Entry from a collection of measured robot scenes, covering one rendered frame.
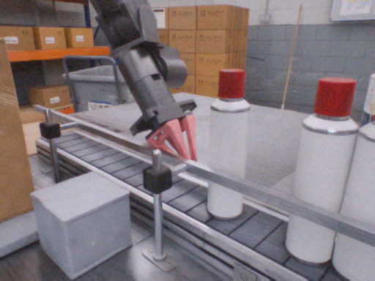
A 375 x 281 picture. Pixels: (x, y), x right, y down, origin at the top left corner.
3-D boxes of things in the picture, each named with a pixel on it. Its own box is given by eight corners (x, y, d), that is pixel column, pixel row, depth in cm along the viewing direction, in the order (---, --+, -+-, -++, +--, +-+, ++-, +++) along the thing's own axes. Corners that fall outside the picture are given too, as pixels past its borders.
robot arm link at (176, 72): (100, 23, 51) (138, 2, 46) (146, 31, 60) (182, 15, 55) (116, 95, 52) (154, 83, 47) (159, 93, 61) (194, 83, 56)
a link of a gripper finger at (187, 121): (217, 154, 47) (188, 102, 49) (186, 167, 42) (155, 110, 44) (192, 170, 52) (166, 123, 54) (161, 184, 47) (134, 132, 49)
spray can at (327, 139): (338, 251, 38) (376, 79, 30) (321, 274, 34) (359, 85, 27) (296, 232, 41) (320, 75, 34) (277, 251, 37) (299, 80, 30)
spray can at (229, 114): (249, 210, 46) (261, 69, 39) (228, 225, 42) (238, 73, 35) (220, 198, 49) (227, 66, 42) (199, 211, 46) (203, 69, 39)
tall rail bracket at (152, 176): (194, 244, 46) (196, 140, 41) (159, 269, 41) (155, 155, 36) (179, 234, 48) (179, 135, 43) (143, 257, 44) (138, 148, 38)
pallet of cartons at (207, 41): (245, 115, 438) (254, 8, 389) (225, 132, 369) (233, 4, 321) (171, 107, 490) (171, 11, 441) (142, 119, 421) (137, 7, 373)
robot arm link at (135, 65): (108, 64, 50) (127, 41, 47) (137, 66, 56) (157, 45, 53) (127, 100, 49) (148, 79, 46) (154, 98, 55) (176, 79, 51)
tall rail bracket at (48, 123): (88, 181, 66) (80, 105, 60) (56, 193, 61) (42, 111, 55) (80, 176, 68) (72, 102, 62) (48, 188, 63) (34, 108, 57)
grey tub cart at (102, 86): (111, 137, 352) (104, 49, 319) (164, 141, 337) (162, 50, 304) (66, 167, 271) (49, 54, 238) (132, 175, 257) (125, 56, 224)
